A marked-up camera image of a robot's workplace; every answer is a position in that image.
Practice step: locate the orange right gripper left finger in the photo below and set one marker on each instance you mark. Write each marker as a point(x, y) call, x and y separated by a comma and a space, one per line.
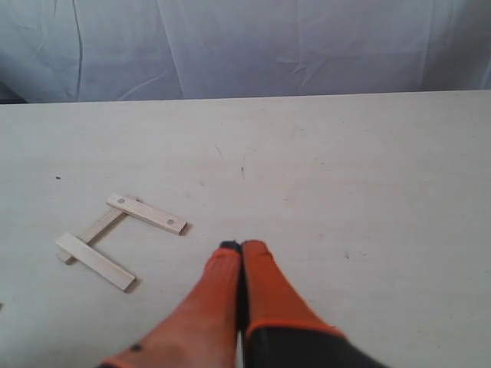
point(202, 330)

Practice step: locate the wood strip with magnets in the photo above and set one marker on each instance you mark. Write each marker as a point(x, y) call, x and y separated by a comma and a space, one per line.
point(148, 214)

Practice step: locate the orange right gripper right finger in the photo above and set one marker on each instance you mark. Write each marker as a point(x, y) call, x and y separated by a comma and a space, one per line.
point(283, 331)

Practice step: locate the plain wood strip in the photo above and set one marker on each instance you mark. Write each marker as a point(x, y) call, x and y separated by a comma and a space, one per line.
point(103, 266)

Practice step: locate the white backdrop cloth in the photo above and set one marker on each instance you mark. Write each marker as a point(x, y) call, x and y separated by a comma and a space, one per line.
point(76, 51)

